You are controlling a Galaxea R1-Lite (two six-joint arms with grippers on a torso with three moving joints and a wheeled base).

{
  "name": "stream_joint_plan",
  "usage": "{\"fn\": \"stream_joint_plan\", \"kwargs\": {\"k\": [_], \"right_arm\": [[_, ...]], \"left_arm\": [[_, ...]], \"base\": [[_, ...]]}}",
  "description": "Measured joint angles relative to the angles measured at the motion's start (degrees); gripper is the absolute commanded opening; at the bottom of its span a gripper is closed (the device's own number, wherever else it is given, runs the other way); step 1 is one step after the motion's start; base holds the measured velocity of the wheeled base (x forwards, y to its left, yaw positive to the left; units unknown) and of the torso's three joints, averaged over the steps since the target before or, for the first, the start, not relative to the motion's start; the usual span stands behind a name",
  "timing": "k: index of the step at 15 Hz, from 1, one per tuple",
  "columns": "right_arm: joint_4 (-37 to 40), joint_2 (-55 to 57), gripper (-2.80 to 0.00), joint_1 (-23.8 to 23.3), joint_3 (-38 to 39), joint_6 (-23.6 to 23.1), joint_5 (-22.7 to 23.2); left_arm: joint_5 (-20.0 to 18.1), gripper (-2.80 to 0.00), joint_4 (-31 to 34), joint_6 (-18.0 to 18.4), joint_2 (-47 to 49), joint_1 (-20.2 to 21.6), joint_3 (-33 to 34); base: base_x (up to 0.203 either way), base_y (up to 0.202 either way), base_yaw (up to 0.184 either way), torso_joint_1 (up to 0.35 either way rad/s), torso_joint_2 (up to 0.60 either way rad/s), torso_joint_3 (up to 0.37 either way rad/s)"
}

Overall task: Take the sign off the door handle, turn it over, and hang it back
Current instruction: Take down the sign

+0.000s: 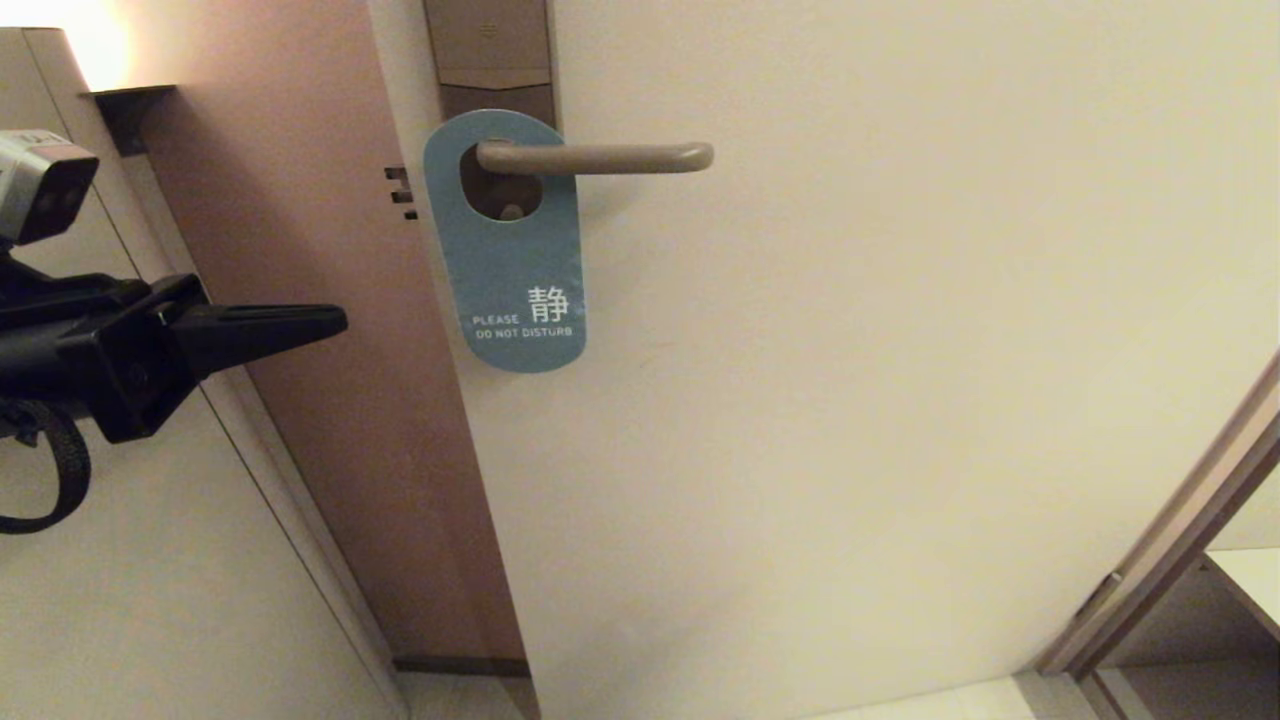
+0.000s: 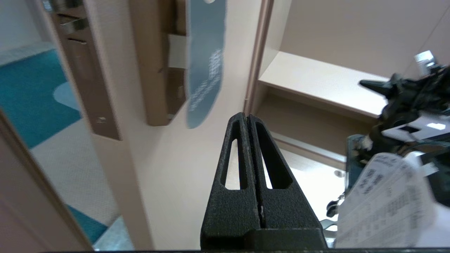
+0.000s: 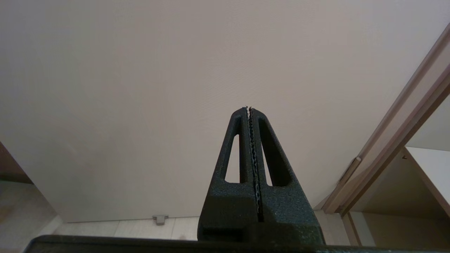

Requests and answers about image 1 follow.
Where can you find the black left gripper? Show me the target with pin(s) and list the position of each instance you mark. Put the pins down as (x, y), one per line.
(110, 370)

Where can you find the white and blue door hanger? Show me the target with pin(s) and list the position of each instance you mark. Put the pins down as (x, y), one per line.
(510, 270)

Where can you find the brown door jamb panel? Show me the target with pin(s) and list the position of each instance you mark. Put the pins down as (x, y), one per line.
(330, 400)

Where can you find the white door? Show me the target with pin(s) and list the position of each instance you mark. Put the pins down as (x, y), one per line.
(850, 400)

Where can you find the brown metal lock plate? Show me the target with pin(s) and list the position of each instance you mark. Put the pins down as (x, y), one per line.
(490, 50)

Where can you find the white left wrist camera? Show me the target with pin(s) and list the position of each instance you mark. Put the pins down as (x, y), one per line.
(45, 185)

